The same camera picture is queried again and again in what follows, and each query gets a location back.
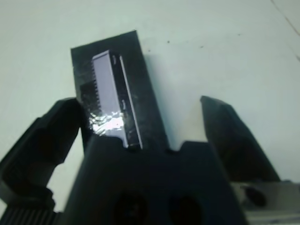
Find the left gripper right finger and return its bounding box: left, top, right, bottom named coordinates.
left=200, top=95, right=281, bottom=184

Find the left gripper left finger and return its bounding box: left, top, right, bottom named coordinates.
left=0, top=97, right=83, bottom=209

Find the black box lid silver print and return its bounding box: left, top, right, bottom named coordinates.
left=70, top=30, right=170, bottom=151

